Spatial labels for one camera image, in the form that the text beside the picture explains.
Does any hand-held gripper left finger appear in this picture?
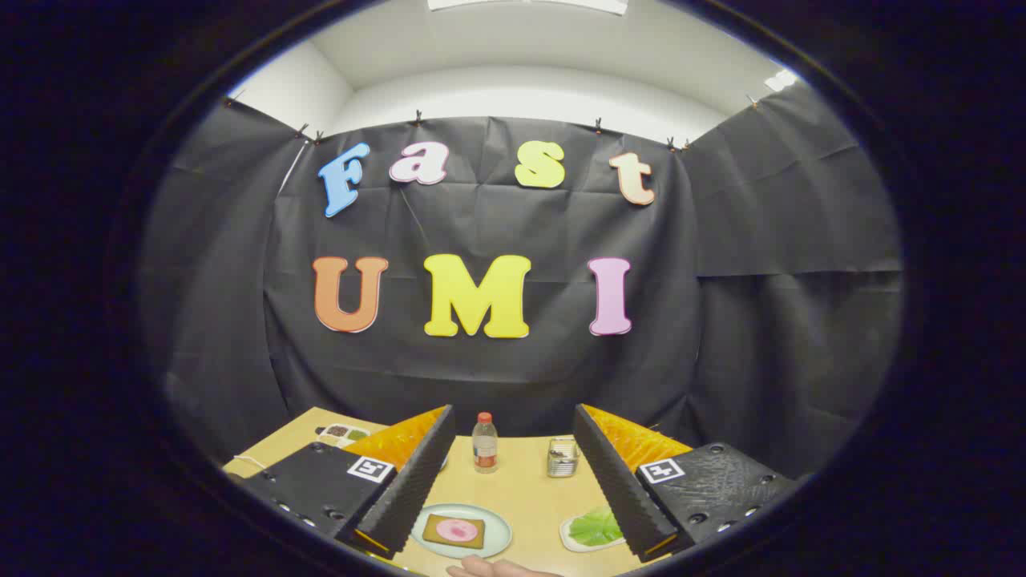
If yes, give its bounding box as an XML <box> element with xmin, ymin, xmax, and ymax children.
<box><xmin>239</xmin><ymin>405</ymin><xmax>456</xmax><ymax>560</ymax></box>

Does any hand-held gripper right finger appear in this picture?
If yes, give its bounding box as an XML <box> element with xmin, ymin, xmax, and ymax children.
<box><xmin>572</xmin><ymin>403</ymin><xmax>798</xmax><ymax>562</ymax></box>

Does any green lettuce leaf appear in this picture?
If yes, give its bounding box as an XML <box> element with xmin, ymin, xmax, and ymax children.
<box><xmin>569</xmin><ymin>506</ymin><xmax>624</xmax><ymax>547</ymax></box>

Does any light bread slice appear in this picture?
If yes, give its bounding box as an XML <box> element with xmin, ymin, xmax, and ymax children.
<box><xmin>422</xmin><ymin>514</ymin><xmax>486</xmax><ymax>550</ymax></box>

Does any white square plate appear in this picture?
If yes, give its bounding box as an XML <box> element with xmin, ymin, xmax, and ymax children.
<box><xmin>559</xmin><ymin>508</ymin><xmax>627</xmax><ymax>554</ymax></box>

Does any clear bottle with red cap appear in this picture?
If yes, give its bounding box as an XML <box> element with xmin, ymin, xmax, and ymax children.
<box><xmin>472</xmin><ymin>412</ymin><xmax>499</xmax><ymax>474</ymax></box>

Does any white seasoning tray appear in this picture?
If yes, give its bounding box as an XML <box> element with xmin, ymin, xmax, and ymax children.
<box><xmin>316</xmin><ymin>424</ymin><xmax>370</xmax><ymax>446</ymax></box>

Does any pale green round plate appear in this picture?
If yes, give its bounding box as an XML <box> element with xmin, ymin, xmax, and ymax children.
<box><xmin>411</xmin><ymin>503</ymin><xmax>512</xmax><ymax>559</ymax></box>

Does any metal wire utensil holder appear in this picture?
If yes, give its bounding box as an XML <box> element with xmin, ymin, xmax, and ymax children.
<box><xmin>547</xmin><ymin>437</ymin><xmax>580</xmax><ymax>478</ymax></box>

